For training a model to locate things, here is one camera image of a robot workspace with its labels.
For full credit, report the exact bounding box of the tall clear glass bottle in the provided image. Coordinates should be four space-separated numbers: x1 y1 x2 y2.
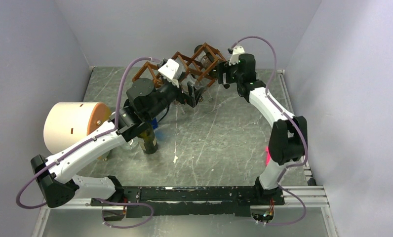
201 86 214 103

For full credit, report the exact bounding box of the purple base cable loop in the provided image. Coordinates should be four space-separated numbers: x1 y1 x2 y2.
101 200 155 229

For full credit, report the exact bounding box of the brown wooden wine rack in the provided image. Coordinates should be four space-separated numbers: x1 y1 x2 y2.
132 42 226 88

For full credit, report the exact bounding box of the clear glass ashtray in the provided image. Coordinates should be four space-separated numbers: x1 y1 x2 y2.
121 138 138 151

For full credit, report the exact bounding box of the blue square glass bottle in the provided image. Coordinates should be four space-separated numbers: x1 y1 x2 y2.
151 118 158 130

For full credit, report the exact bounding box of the pink plastic clip tool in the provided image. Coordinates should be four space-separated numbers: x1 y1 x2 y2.
265 146 271 166

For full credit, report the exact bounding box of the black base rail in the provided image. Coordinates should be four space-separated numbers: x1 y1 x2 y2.
90 185 285 220

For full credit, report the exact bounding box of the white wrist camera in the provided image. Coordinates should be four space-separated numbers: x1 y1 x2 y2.
228 45 245 66
158 59 181 88

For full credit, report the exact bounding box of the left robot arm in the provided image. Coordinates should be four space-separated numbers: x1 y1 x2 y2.
31 78 206 208

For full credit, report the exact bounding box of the dark green wine bottle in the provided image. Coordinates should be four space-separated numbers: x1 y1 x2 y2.
137 125 158 155

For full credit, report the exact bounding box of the olive green wine bottle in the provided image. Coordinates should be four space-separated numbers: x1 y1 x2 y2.
196 49 221 77

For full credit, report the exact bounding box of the clear square liquor bottle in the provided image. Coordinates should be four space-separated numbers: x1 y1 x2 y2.
180 74 205 102

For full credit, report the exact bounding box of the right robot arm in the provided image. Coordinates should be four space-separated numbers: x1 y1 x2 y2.
218 53 308 204

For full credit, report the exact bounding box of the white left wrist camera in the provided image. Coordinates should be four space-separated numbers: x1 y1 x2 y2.
158 59 181 88

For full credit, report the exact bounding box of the cream and orange cylinder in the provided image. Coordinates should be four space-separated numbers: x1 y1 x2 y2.
43 102 111 154

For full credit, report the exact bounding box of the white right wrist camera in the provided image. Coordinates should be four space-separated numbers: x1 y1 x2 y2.
228 45 245 66

